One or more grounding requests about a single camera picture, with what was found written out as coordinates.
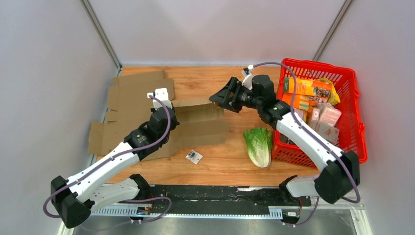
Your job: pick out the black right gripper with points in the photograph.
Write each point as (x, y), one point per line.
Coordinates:
(233, 85)

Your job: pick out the brown cardboard box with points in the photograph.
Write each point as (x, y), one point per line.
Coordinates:
(200, 124)

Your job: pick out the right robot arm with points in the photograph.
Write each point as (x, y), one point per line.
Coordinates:
(339, 170)

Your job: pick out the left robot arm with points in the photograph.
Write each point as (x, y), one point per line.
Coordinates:
(75, 198)

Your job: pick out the green lettuce head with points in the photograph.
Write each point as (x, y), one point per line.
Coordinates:
(259, 146)

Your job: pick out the orange sponge pack lower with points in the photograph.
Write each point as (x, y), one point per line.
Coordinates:
(297, 101)

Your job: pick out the pink snack package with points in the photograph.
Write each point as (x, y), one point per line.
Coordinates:
(329, 115)

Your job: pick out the pink white package lower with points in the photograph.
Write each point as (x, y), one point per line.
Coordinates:
(329, 133)

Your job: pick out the flat brown cardboard sheet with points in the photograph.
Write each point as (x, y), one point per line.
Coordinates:
(129, 108)

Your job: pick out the red plastic basket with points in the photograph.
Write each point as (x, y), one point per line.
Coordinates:
(352, 129)

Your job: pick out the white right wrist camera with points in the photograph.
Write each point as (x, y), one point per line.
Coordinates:
(247, 73)

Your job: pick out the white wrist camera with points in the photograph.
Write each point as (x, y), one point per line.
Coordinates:
(162, 95)
(247, 73)

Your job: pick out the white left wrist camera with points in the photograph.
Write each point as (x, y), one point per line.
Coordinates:
(162, 95)

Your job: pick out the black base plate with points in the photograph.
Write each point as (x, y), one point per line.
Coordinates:
(219, 200)

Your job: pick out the aluminium frame post right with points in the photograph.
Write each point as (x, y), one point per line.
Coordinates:
(336, 23)

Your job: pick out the aluminium frame post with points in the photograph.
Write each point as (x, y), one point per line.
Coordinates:
(336, 23)
(88, 7)

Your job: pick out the aluminium frame post left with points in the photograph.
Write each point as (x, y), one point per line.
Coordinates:
(88, 7)

